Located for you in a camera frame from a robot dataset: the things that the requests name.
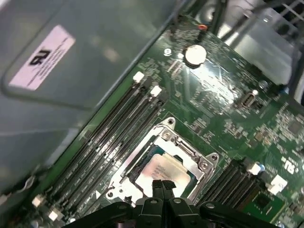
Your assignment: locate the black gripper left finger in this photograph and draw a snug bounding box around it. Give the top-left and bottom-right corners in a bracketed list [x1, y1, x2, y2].
[62, 180, 165, 228]

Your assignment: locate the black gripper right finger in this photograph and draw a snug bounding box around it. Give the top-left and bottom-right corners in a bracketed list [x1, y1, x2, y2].
[162, 180, 276, 228]

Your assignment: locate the silver square CPU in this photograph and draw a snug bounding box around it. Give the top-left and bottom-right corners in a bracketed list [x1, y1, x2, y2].
[135, 152, 191, 193]

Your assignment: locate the black RAM slot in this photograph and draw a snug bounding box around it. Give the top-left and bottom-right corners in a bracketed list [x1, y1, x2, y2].
[215, 161, 263, 209]
[41, 79, 154, 213]
[231, 174, 269, 212]
[32, 72, 145, 207]
[200, 156, 249, 202]
[47, 85, 162, 220]
[60, 95, 170, 225]

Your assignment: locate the CPU socket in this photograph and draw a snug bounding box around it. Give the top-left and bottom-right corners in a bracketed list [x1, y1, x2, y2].
[104, 116, 220, 205]

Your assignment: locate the square black board chip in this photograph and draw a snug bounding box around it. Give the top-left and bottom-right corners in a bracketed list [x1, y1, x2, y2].
[251, 193, 278, 216]

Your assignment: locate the green motherboard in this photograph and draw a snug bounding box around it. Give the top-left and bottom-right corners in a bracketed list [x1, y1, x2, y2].
[14, 11, 304, 228]

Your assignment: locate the silver board USB port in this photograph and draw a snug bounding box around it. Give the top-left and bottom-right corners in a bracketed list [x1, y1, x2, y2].
[238, 91, 258, 110]

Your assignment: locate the round coin cell battery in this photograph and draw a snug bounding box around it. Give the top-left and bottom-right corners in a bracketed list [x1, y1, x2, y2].
[184, 44, 207, 68]

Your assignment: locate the black open PC case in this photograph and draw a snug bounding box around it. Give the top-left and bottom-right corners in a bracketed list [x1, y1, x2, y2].
[0, 0, 304, 199]

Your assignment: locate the metal drive cage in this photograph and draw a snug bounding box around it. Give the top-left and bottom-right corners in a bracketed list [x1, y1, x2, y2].
[194, 0, 304, 105]

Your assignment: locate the white label sticker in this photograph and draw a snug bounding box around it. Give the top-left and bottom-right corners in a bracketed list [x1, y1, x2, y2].
[8, 25, 76, 91]

